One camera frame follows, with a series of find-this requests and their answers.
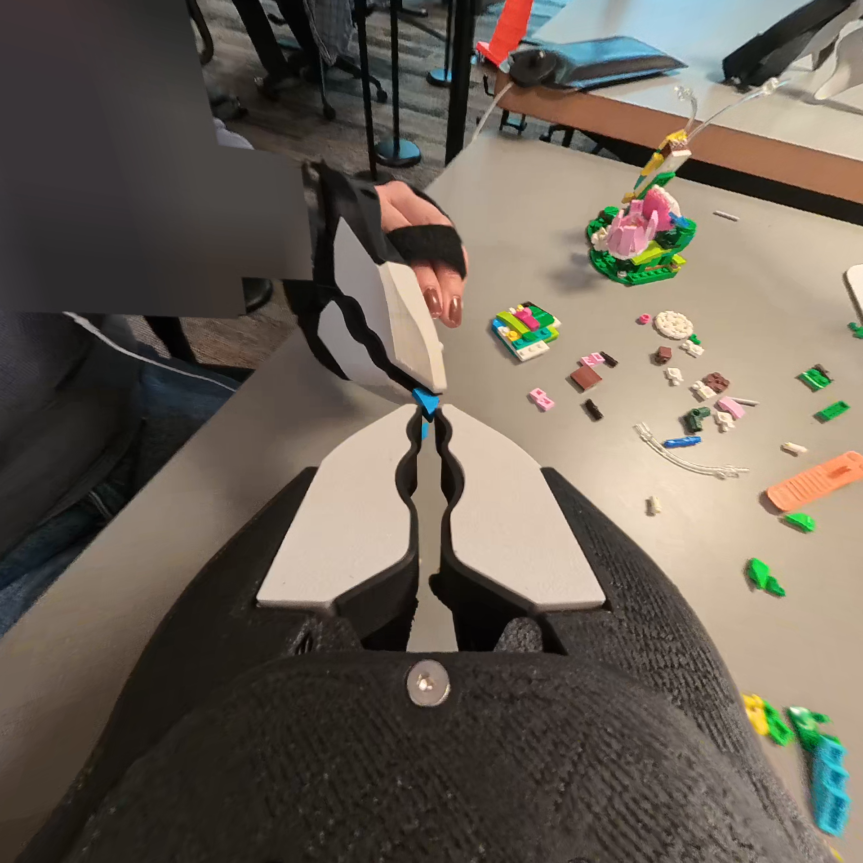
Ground yellow green lego cluster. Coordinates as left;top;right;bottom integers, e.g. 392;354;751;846
742;693;795;747

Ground green leaf lego cluster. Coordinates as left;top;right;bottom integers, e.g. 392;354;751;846
785;704;834;753

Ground teal lego brick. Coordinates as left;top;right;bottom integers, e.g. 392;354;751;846
809;735;852;837

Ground black table leg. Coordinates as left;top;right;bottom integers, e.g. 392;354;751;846
444;0;474;167

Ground thin white cord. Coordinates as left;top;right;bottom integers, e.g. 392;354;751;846
62;311;241;393

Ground scattered small lego pieces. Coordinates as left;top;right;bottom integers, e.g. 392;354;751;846
529;307;863;601

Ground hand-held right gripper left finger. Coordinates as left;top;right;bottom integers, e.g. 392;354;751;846
255;403;422;636

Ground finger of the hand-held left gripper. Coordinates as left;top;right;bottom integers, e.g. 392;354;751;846
332;214;449;397
314;298;414;405

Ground black bag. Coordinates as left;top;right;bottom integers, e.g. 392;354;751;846
721;0;857;89

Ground person's dark jacket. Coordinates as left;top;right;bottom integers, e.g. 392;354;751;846
0;310;144;561

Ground white moulded object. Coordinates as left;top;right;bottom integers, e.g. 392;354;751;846
805;13;863;102

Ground person's left hand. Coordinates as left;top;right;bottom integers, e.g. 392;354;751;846
374;181;468;330

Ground person's jeans leg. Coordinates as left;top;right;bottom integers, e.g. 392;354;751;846
0;364;244;636

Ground teal pouch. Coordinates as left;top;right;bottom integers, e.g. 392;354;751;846
519;37;689;92

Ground multicoloured flat lego assembly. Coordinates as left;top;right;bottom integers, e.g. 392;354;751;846
491;302;562;363

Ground pink flower lego model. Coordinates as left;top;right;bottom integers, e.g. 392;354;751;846
585;77;791;287

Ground transparent curved lego rod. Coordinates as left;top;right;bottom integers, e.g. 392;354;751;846
632;421;751;481

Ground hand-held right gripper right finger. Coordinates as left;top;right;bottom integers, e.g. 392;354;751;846
429;405;608;640

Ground orange brick separator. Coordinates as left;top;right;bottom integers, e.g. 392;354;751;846
766;450;863;513

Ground grey table with wooden edge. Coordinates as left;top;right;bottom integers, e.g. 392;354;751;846
495;0;863;205

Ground white cable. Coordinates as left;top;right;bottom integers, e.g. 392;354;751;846
472;80;515;140

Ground black stanchion pole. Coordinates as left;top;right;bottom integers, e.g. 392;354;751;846
354;0;423;169

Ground small blue lego piece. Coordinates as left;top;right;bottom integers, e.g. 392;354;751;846
413;387;441;443

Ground black office chair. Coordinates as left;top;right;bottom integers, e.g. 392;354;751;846
232;0;389;122

